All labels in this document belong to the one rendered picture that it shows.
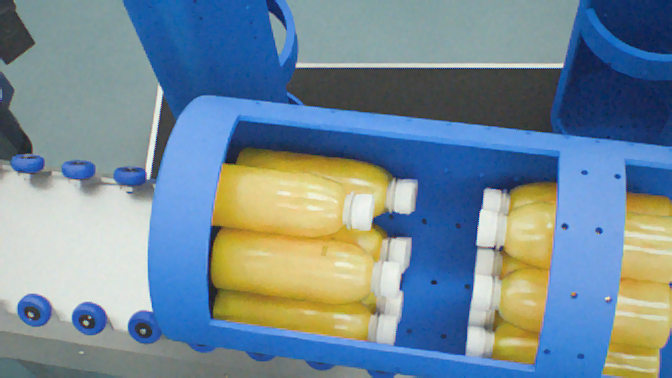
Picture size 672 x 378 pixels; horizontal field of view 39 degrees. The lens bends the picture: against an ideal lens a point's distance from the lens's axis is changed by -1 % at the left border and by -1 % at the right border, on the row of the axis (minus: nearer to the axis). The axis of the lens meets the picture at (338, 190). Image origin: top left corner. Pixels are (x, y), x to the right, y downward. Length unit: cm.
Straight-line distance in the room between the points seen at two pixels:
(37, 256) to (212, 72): 51
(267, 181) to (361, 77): 131
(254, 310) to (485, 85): 133
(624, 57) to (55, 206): 104
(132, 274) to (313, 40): 138
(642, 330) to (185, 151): 50
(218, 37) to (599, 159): 79
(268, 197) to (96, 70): 167
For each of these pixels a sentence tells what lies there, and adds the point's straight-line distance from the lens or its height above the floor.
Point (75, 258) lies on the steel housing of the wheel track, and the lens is 132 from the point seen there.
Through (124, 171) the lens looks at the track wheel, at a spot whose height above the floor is 98.
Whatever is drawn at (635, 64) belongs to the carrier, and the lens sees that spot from 182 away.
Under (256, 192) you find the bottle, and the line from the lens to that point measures 100.
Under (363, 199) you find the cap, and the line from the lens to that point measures 100.
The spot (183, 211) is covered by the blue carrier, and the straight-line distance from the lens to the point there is 97.
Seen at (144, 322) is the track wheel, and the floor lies 98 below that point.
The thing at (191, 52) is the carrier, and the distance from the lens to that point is 163.
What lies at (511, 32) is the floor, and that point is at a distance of 256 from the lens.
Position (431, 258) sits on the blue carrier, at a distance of 120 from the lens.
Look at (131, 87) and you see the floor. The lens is 257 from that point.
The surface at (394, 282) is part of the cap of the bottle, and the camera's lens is 101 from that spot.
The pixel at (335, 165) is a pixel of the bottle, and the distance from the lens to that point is 106.
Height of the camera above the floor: 208
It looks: 64 degrees down
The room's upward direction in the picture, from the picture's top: 9 degrees counter-clockwise
